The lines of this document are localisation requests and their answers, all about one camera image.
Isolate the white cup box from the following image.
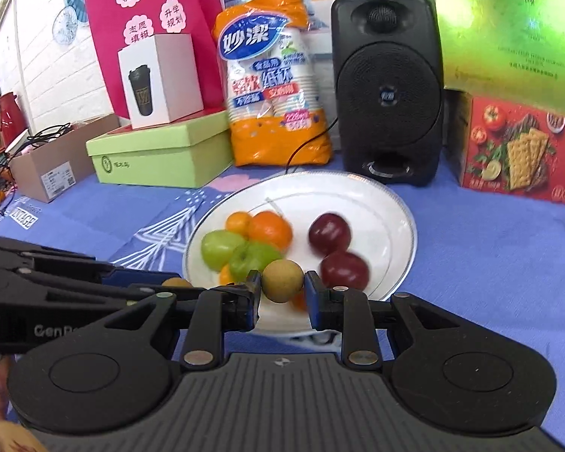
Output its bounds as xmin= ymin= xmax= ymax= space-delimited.
xmin=118 ymin=34 xmax=204 ymax=128

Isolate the orange tangerine front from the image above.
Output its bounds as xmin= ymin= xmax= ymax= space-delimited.
xmin=161 ymin=278 xmax=192 ymax=288

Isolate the orange tangerine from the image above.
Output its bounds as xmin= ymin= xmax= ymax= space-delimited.
xmin=247 ymin=211 xmax=293 ymax=252
xmin=161 ymin=278 xmax=192 ymax=288

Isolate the small orange kumquat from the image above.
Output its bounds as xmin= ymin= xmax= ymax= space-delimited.
xmin=224 ymin=211 xmax=253 ymax=238

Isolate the yellow kumquat large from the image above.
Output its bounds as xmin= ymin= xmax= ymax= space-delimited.
xmin=218 ymin=264 xmax=235 ymax=286

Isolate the green shoe box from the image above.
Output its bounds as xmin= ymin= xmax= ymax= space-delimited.
xmin=86 ymin=109 xmax=234 ymax=188

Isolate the brown cardboard box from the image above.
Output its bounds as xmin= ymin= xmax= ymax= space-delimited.
xmin=10 ymin=115 xmax=119 ymax=203

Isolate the white ceramic plate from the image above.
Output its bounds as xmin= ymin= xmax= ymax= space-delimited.
xmin=182 ymin=170 xmax=418 ymax=338

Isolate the dark purple plum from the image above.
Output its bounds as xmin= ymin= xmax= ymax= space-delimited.
xmin=308 ymin=212 xmax=352 ymax=256
xmin=319 ymin=251 xmax=370 ymax=290

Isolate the paper cups package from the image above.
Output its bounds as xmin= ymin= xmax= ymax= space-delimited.
xmin=213 ymin=0 xmax=333 ymax=166

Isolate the red yellow plum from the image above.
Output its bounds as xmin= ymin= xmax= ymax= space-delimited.
xmin=291 ymin=290 xmax=307 ymax=312

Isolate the red kettle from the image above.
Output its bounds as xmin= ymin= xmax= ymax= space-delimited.
xmin=0 ymin=92 xmax=27 ymax=146

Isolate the black loudspeaker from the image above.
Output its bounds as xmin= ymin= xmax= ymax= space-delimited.
xmin=330 ymin=0 xmax=444 ymax=186

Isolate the green gift box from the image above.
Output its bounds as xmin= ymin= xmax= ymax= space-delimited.
xmin=435 ymin=0 xmax=565 ymax=115

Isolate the brown longan fruit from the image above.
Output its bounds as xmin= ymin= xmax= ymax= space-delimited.
xmin=262 ymin=259 xmax=304 ymax=303

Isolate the orange tangerine back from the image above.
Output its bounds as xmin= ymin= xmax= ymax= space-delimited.
xmin=247 ymin=211 xmax=293 ymax=252

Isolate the green apple fruit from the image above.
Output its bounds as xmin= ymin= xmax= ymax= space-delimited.
xmin=201 ymin=230 xmax=248 ymax=272

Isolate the pink paper bag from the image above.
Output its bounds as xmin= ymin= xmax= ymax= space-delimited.
xmin=84 ymin=0 xmax=224 ymax=118

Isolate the black speaker cable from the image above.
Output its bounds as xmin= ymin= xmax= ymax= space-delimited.
xmin=284 ymin=114 xmax=340 ymax=176

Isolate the red cracker box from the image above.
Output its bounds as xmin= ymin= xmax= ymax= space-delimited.
xmin=446 ymin=91 xmax=565 ymax=204

